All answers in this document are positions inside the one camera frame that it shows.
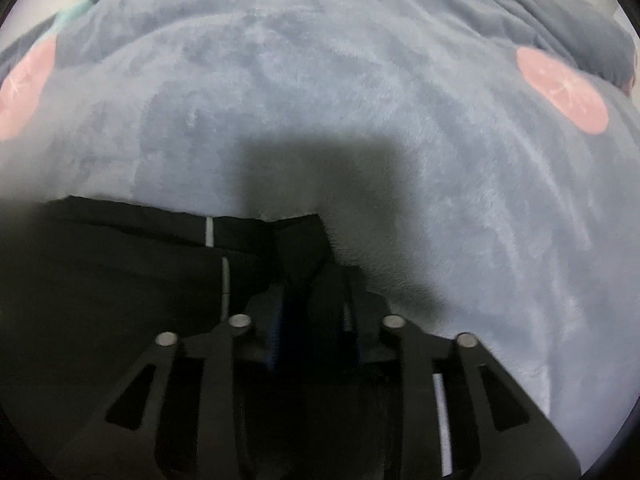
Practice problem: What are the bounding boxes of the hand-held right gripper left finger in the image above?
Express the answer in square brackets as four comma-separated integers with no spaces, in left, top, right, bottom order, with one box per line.
[50,282,297,480]

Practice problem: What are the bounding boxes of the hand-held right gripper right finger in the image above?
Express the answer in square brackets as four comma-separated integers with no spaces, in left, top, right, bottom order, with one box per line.
[340,264,587,480]

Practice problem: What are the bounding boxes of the black hooded jacket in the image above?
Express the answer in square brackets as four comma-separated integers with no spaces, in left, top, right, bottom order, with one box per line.
[0,195,453,480]

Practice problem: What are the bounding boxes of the grey floral blanket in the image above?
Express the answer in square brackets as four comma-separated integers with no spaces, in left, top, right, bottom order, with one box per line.
[0,0,640,476]

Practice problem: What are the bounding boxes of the grey floral pillow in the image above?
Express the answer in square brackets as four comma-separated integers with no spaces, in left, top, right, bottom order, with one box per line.
[480,0,640,97]

